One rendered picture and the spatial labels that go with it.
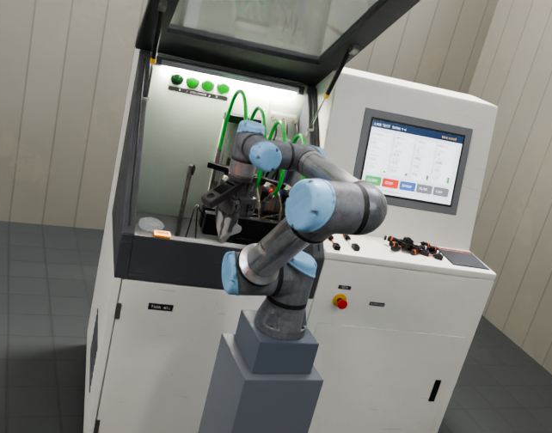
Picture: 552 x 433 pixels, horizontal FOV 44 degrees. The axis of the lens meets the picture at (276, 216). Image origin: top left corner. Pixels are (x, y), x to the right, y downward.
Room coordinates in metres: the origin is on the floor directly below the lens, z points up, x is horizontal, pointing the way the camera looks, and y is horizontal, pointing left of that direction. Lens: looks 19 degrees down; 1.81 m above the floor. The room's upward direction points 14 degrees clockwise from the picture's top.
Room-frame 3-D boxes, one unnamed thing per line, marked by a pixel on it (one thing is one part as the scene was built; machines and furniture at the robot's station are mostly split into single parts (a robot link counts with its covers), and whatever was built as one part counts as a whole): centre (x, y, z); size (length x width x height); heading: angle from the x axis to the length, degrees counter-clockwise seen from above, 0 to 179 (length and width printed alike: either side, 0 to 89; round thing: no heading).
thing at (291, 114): (2.70, 0.07, 1.20); 0.13 x 0.03 x 0.31; 108
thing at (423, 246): (2.47, -0.53, 1.01); 0.23 x 0.11 x 0.06; 108
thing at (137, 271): (2.15, 0.14, 0.87); 0.62 x 0.04 x 0.16; 108
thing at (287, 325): (1.76, -0.09, 0.95); 0.15 x 0.15 x 0.10
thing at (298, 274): (1.76, -0.08, 1.07); 0.13 x 0.12 x 0.14; 118
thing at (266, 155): (1.80, 0.06, 1.37); 0.11 x 0.11 x 0.08; 28
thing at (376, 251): (2.45, -0.50, 0.96); 0.70 x 0.22 x 0.03; 108
